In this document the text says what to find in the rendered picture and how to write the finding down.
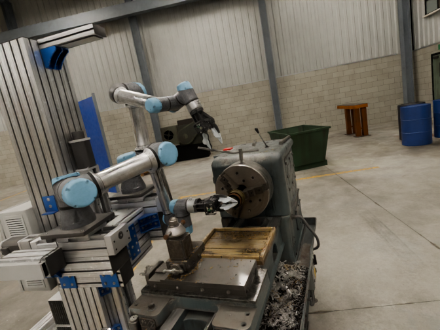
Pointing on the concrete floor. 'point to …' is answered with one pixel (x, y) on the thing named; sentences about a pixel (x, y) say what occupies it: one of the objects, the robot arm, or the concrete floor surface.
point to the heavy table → (355, 118)
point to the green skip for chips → (306, 145)
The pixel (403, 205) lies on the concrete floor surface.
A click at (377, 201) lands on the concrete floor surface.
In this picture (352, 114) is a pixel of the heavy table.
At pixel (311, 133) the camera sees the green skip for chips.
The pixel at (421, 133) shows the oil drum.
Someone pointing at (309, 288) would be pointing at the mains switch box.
